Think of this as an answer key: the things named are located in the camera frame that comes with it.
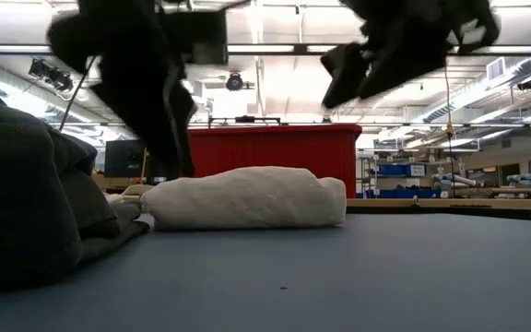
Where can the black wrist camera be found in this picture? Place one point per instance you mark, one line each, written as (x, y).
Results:
(208, 37)
(345, 74)

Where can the round black ceiling camera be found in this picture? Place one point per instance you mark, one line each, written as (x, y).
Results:
(234, 82)

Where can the brown cardboard box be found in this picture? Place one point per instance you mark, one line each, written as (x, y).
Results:
(113, 182)

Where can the overhead light bar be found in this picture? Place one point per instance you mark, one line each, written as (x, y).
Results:
(265, 48)

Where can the white canvas tote bag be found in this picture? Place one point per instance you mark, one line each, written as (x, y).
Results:
(129, 193)

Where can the navy blue garment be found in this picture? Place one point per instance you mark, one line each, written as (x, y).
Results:
(12, 193)

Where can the blue storage bin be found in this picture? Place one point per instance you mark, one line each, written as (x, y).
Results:
(401, 169)
(399, 193)

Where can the small black ceiling camera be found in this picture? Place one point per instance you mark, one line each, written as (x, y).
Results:
(528, 84)

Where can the dark grey garment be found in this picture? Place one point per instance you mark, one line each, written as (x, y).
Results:
(118, 230)

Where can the light wooden desk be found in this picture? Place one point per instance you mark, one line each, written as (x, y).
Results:
(440, 202)

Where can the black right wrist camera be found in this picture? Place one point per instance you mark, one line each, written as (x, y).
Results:
(345, 74)

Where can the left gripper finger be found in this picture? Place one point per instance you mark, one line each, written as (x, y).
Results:
(183, 124)
(155, 138)

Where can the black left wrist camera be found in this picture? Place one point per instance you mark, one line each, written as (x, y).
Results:
(208, 37)

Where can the large black monitor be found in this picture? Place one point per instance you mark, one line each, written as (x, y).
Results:
(125, 159)

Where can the white garment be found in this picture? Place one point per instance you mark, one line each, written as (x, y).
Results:
(247, 198)

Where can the black aluminium table frame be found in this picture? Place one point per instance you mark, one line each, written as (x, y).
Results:
(431, 212)

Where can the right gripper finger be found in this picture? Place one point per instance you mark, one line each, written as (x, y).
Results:
(404, 74)

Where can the black ceiling spotlight fixture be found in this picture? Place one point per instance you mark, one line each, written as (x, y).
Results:
(51, 77)

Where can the red plastic basket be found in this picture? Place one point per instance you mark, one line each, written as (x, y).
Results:
(293, 147)

